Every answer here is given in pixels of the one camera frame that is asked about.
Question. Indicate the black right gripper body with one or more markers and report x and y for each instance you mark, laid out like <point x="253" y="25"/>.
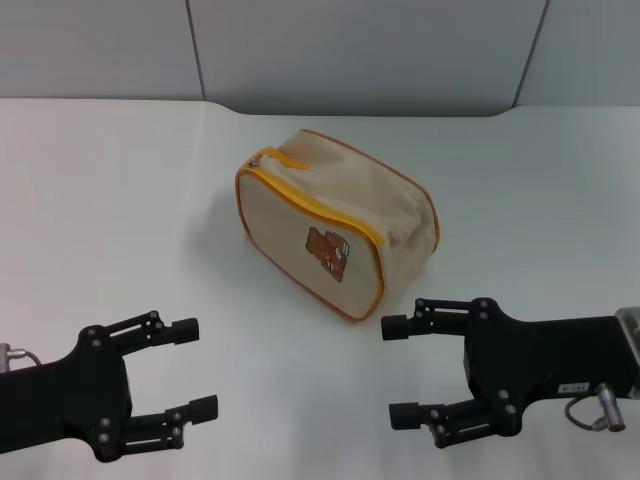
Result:
<point x="545" y="355"/>

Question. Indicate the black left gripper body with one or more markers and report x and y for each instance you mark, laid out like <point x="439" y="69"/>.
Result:
<point x="75" y="395"/>

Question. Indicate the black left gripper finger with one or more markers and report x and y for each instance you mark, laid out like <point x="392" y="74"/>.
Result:
<point x="182" y="331"/>
<point x="200" y="407"/>

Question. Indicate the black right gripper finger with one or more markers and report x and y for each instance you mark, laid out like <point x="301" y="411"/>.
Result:
<point x="400" y="327"/>
<point x="407" y="415"/>

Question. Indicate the beige bear-print zipper bag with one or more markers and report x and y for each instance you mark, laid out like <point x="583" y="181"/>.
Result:
<point x="300" y="235"/>

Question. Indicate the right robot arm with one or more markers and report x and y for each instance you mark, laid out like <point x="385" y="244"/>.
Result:
<point x="631" y="345"/>

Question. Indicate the silver zipper pull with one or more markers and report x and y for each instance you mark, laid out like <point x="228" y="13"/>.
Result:
<point x="254" y="161"/>

